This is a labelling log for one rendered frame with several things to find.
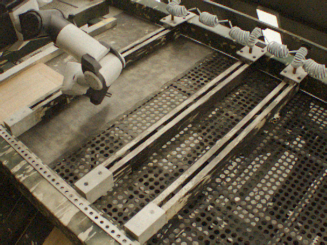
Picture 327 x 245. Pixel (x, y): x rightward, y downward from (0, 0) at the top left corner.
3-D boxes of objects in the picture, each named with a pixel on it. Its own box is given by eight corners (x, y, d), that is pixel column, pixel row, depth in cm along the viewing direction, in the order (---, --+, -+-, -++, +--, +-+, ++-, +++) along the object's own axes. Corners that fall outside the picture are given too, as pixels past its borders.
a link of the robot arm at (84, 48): (128, 50, 125) (77, 16, 128) (102, 74, 119) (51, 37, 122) (124, 70, 135) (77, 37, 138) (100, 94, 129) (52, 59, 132)
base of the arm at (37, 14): (40, 45, 123) (42, 10, 119) (12, 41, 127) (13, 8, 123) (66, 40, 137) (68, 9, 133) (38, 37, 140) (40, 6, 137)
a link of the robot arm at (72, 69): (73, 94, 158) (55, 87, 148) (79, 69, 159) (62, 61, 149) (95, 97, 153) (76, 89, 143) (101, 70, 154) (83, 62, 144)
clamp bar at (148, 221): (121, 233, 125) (113, 188, 108) (293, 74, 190) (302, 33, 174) (143, 251, 120) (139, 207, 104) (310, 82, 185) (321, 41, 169)
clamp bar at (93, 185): (73, 193, 136) (61, 146, 120) (253, 55, 202) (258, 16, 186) (92, 209, 131) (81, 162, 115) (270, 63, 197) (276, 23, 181)
